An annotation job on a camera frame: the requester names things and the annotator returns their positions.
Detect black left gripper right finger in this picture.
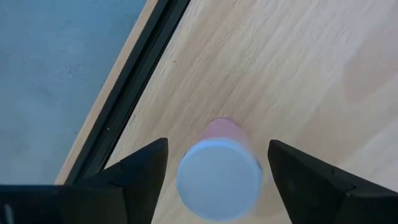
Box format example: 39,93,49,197
267,139,398,224

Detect pink medicine bottle white cap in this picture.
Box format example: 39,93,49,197
175,117,264,222

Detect wooden shelf black metal ends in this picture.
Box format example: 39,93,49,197
104,0,398,224

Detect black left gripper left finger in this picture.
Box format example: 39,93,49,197
0,138,169,224

